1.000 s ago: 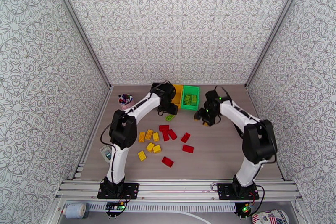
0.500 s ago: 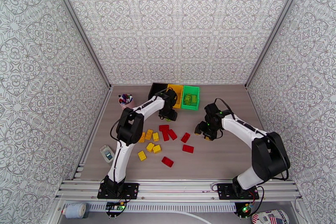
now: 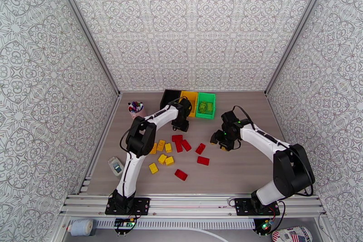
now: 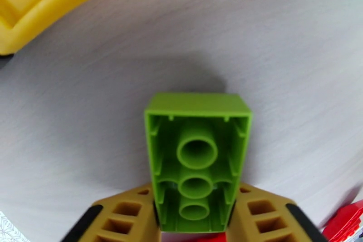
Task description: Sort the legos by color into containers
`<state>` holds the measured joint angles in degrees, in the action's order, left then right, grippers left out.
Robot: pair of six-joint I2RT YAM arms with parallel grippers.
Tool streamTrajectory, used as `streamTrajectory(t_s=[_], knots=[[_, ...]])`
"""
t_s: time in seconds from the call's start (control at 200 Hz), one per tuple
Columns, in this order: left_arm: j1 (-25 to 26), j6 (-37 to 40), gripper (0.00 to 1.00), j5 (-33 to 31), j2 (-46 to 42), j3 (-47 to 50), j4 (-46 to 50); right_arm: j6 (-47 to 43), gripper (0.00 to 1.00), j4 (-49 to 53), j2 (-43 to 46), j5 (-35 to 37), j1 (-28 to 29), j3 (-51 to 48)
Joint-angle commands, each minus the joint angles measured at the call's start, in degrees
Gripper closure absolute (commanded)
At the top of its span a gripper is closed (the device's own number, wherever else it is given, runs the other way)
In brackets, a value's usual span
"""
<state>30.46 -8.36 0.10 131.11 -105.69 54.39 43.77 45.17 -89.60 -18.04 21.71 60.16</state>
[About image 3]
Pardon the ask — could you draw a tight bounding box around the yellow plastic bin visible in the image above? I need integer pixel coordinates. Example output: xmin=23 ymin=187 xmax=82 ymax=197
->
xmin=180 ymin=90 xmax=199 ymax=118

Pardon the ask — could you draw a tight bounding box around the white tape roll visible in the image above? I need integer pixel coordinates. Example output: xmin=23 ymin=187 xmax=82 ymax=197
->
xmin=67 ymin=218 xmax=95 ymax=237

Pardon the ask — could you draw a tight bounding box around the aluminium corner post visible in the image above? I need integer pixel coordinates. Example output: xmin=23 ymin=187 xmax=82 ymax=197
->
xmin=49 ymin=0 xmax=122 ymax=96
xmin=264 ymin=0 xmax=335 ymax=96

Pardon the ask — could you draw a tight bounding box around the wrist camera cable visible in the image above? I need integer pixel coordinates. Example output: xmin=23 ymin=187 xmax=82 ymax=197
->
xmin=232 ymin=105 xmax=257 ymax=131
xmin=168 ymin=96 xmax=190 ymax=107

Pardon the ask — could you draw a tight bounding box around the green plastic bin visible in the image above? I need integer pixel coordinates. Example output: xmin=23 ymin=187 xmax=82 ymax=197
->
xmin=196 ymin=92 xmax=217 ymax=120

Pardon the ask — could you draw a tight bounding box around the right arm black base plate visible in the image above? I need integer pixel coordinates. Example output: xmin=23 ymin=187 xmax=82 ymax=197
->
xmin=235 ymin=198 xmax=281 ymax=217

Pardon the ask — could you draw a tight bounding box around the flag print cap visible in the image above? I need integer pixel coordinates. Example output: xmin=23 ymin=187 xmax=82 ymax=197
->
xmin=271 ymin=226 xmax=313 ymax=242

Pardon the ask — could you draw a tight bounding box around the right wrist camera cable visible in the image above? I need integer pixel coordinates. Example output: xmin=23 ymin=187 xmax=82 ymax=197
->
xmin=232 ymin=105 xmax=257 ymax=131

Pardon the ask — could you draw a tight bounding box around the white slotted cable duct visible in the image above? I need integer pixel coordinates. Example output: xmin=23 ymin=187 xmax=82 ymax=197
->
xmin=93 ymin=219 xmax=256 ymax=231

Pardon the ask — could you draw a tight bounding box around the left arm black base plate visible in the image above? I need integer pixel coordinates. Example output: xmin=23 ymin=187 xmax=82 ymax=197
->
xmin=105 ymin=197 xmax=151 ymax=216

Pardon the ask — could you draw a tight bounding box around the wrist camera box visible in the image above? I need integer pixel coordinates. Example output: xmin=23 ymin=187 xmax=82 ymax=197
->
xmin=221 ymin=110 xmax=240 ymax=127
xmin=179 ymin=98 xmax=193 ymax=118

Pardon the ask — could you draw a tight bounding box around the white tube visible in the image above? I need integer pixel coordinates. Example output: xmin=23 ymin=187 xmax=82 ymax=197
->
xmin=153 ymin=228 xmax=231 ymax=242

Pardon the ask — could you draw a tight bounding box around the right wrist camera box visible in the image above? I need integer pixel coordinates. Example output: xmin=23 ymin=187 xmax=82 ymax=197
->
xmin=221 ymin=110 xmax=240 ymax=127

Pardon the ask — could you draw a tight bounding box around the white handheld device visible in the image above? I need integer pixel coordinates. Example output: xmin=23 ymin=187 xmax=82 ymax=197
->
xmin=108 ymin=157 xmax=125 ymax=178

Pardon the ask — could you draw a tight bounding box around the black plastic bin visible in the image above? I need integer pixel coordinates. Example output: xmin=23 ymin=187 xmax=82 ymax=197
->
xmin=159 ymin=89 xmax=183 ymax=111

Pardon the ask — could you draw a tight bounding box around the pink pen cup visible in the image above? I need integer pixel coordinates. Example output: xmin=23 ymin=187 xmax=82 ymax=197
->
xmin=129 ymin=101 xmax=147 ymax=120

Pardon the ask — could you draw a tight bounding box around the circuit board with green light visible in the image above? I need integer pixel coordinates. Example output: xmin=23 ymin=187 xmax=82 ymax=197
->
xmin=260 ymin=219 xmax=275 ymax=233

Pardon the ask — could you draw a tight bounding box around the aluminium front rail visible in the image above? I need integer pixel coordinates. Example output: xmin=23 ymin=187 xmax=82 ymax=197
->
xmin=59 ymin=193 xmax=326 ymax=220

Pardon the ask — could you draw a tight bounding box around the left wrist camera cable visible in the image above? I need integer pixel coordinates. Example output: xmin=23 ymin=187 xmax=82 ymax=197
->
xmin=168 ymin=96 xmax=190 ymax=107

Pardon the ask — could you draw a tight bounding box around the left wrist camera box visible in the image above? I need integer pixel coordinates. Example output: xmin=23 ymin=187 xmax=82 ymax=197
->
xmin=179 ymin=98 xmax=193 ymax=118

